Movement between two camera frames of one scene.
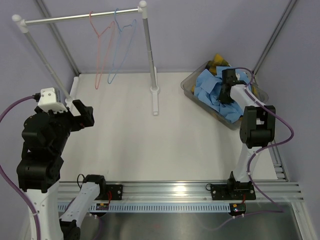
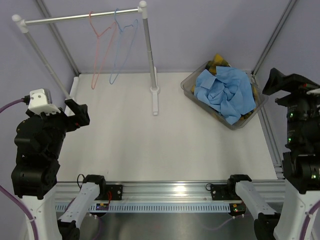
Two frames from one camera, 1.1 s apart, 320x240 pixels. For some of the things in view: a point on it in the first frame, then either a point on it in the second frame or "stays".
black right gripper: [224, 100] → [298, 85]
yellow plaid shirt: [218, 61] stays
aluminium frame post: [273, 35] stays
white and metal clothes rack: [24, 27] stays
